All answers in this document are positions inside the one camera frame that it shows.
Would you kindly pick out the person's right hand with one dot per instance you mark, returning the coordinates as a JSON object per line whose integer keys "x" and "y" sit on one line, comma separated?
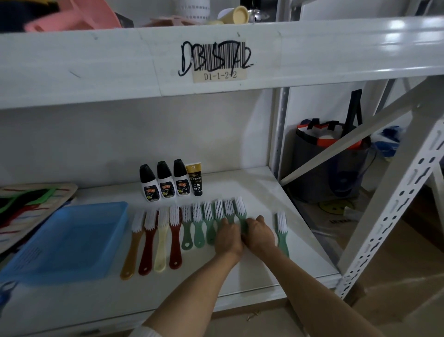
{"x": 260, "y": 237}

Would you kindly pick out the person's left hand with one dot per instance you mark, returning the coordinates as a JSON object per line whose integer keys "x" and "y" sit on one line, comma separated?
{"x": 229, "y": 241}

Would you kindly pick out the black gold tube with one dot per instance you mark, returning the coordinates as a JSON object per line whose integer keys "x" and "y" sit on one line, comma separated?
{"x": 196, "y": 180}

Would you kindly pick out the white black-capped bottle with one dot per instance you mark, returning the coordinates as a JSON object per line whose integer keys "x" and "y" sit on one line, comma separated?
{"x": 181, "y": 182}
{"x": 150, "y": 187}
{"x": 165, "y": 184}

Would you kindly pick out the blue plastic basket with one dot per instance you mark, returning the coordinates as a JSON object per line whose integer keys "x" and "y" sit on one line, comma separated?
{"x": 69, "y": 239}

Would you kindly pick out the person's left forearm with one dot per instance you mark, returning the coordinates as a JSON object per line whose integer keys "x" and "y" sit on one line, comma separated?
{"x": 190, "y": 298}

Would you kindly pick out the person's right forearm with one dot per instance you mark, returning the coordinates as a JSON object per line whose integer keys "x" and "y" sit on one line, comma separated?
{"x": 312, "y": 295}

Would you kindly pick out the black box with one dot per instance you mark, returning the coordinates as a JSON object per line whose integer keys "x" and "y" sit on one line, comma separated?
{"x": 125, "y": 21}

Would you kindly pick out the small metal hook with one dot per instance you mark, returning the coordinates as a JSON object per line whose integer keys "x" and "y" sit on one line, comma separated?
{"x": 253, "y": 314}

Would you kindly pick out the yellow perforated disc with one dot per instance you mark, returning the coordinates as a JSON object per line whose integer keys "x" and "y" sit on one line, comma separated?
{"x": 336, "y": 206}

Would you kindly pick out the dark bag orange trim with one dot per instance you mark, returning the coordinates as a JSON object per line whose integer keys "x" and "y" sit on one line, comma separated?
{"x": 329, "y": 177}

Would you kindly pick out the blue plastic bag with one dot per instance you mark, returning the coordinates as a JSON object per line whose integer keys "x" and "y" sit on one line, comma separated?
{"x": 388, "y": 142}

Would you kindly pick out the striped cream pot holder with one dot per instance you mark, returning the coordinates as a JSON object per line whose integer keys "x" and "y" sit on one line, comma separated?
{"x": 66, "y": 192}

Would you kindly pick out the black tongs green card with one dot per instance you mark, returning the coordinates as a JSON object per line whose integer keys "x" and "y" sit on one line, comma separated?
{"x": 20, "y": 205}

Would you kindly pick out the pink flat plastic tray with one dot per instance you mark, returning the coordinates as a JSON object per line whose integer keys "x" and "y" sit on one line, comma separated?
{"x": 173, "y": 22}

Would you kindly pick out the white perforated cup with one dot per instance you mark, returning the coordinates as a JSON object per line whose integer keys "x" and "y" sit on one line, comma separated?
{"x": 192, "y": 8}

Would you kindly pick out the pink plastic funnel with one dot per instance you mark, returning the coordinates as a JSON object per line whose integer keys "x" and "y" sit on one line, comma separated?
{"x": 86, "y": 15}

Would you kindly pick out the navy container yellow lid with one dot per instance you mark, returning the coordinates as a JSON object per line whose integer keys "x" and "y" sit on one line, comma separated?
{"x": 20, "y": 14}

